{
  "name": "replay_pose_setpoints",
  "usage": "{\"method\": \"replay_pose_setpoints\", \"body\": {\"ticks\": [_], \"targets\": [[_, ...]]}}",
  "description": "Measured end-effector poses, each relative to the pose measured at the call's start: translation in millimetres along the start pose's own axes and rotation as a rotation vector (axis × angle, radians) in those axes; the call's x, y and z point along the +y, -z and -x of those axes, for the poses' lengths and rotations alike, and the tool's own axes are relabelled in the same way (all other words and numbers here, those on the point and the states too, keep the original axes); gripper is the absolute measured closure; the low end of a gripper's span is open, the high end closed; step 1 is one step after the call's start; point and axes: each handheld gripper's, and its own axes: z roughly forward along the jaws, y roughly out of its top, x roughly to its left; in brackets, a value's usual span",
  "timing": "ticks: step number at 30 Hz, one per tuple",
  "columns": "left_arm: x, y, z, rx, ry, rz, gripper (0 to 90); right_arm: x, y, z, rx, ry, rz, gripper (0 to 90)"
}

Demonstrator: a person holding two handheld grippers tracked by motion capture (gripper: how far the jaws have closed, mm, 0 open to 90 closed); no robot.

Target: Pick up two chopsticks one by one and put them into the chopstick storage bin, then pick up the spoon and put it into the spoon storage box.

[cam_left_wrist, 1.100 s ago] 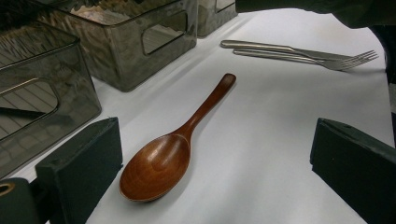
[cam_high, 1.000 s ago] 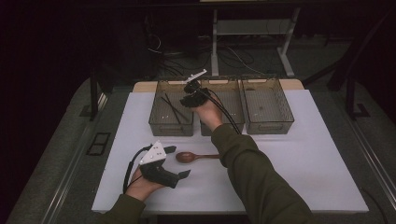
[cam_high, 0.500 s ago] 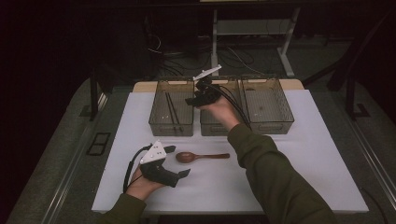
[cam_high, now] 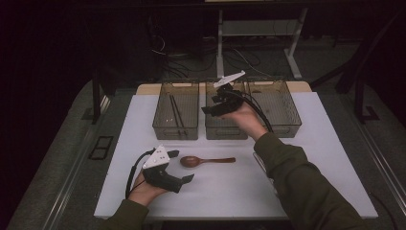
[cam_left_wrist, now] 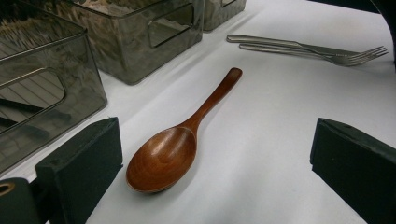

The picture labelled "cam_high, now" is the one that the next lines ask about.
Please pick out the white metal desk frame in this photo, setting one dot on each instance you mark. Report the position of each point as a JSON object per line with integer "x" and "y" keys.
{"x": 255, "y": 28}

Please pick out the brown wooden spoon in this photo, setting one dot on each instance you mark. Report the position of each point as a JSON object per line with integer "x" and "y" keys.
{"x": 191, "y": 161}

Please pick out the black metal stand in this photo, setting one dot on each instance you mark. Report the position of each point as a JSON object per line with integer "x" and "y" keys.
{"x": 359, "y": 102}

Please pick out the smoky transparent plastic bin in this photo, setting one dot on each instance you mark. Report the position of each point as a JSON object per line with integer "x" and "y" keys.
{"x": 188, "y": 110}
{"x": 223, "y": 127}
{"x": 281, "y": 105}

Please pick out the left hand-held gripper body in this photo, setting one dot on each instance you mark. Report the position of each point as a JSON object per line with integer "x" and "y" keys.
{"x": 158, "y": 175}

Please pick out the thin metal rod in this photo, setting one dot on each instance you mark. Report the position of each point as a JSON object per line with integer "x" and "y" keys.
{"x": 259, "y": 162}

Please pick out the white table mat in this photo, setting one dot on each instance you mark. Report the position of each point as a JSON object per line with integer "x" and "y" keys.
{"x": 223, "y": 195}

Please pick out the person's right hand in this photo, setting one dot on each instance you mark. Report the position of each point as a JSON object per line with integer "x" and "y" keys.
{"x": 249, "y": 121}

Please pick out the metal floor rail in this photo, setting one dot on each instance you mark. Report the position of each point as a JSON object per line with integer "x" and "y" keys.
{"x": 68, "y": 188}
{"x": 383, "y": 166}

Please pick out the person's left hand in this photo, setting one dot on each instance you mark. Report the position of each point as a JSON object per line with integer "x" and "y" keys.
{"x": 142, "y": 193}

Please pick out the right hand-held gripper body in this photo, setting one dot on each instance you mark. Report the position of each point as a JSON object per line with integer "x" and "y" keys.
{"x": 230, "y": 100}

